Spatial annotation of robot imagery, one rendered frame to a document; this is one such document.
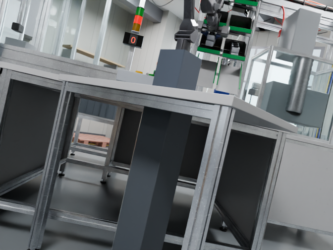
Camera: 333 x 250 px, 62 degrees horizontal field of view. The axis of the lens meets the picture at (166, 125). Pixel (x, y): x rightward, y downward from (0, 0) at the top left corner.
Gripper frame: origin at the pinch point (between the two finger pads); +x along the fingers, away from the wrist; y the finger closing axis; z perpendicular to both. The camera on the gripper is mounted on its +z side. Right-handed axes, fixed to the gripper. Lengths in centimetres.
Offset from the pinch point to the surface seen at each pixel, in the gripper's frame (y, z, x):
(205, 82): -4.1, -25.2, 9.9
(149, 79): 20.1, -41.5, -12.4
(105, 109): 130, -18, 173
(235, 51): -14.9, -3.5, 6.7
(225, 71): -11.7, -9.0, 21.3
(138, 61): 214, 161, 387
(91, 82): 33, -61, -40
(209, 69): -2.5, -13.3, 16.5
